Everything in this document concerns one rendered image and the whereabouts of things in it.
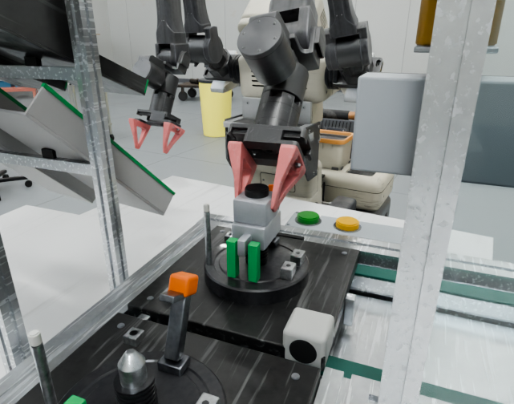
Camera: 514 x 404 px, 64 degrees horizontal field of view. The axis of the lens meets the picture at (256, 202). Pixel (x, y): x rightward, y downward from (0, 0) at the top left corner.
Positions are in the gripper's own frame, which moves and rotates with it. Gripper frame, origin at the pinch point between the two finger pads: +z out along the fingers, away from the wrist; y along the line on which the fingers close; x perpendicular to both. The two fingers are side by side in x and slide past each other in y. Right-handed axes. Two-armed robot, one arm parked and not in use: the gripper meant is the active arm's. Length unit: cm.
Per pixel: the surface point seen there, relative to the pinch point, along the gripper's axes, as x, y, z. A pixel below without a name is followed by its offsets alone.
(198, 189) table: 54, -39, -20
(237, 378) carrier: -5.9, 4.7, 19.6
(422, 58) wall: 752, 17, -647
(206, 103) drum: 372, -245, -258
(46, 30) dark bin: -18.2, -22.3, -10.6
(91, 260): 21.3, -38.8, 8.9
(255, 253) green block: -0.5, 1.6, 6.6
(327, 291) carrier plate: 6.8, 9.5, 8.2
